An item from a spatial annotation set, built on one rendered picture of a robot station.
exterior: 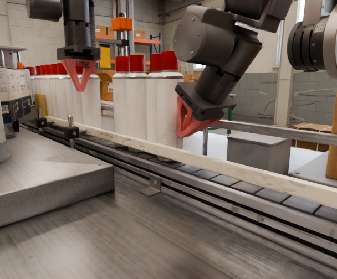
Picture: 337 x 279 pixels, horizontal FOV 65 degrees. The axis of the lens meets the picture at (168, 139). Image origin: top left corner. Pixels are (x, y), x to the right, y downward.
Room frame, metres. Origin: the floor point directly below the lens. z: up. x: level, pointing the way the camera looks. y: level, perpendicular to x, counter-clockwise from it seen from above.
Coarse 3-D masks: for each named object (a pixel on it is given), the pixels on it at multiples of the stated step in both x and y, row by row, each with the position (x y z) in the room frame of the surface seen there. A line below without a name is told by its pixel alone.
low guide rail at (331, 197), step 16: (80, 128) 0.70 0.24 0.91; (96, 128) 0.65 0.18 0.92; (128, 144) 0.55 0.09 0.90; (144, 144) 0.51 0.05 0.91; (160, 144) 0.48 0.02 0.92; (176, 160) 0.44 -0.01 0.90; (192, 160) 0.42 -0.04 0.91; (208, 160) 0.39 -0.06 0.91; (240, 176) 0.35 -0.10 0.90; (256, 176) 0.34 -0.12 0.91; (272, 176) 0.32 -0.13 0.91; (288, 192) 0.30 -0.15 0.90; (304, 192) 0.29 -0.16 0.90; (320, 192) 0.28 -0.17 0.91; (336, 192) 0.27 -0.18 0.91; (336, 208) 0.27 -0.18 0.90
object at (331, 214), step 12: (108, 144) 0.62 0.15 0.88; (144, 156) 0.52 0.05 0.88; (156, 156) 0.53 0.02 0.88; (180, 168) 0.45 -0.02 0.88; (192, 168) 0.45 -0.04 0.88; (216, 180) 0.39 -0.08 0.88; (228, 180) 0.39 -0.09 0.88; (240, 180) 0.39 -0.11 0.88; (252, 192) 0.35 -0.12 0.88; (264, 192) 0.35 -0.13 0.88; (276, 192) 0.35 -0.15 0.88; (288, 204) 0.31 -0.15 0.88; (300, 204) 0.31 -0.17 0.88; (312, 204) 0.31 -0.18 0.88; (324, 216) 0.28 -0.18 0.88; (336, 216) 0.28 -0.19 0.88
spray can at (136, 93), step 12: (132, 60) 0.57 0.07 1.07; (144, 60) 0.58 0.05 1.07; (132, 72) 0.57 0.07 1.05; (144, 72) 0.58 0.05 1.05; (132, 84) 0.56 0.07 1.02; (144, 84) 0.56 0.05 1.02; (132, 96) 0.56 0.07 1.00; (144, 96) 0.56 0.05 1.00; (132, 108) 0.56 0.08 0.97; (144, 108) 0.56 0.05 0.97; (132, 120) 0.56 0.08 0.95; (144, 120) 0.56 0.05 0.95; (132, 132) 0.56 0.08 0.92; (144, 132) 0.56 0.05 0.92
